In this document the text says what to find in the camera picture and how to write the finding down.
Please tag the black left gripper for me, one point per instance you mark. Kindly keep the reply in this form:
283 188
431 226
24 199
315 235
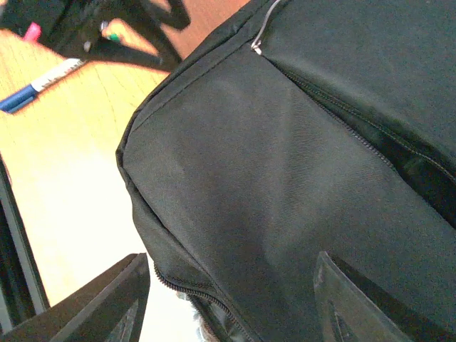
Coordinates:
71 29

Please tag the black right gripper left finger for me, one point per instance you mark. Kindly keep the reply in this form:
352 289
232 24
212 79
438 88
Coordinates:
111 307

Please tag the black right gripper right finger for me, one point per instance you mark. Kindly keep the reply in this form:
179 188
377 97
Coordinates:
353 308

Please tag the black student backpack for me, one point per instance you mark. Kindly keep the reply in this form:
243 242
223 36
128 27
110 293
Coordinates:
300 127

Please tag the green highlighter marker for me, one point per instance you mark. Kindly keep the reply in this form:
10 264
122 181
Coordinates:
111 30

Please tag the pink highlighter marker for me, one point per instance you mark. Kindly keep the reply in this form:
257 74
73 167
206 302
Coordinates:
33 32

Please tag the blue ballpoint pen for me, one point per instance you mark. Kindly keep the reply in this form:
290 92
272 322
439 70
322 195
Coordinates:
29 93

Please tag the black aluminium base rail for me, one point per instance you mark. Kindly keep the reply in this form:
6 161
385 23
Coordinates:
22 293

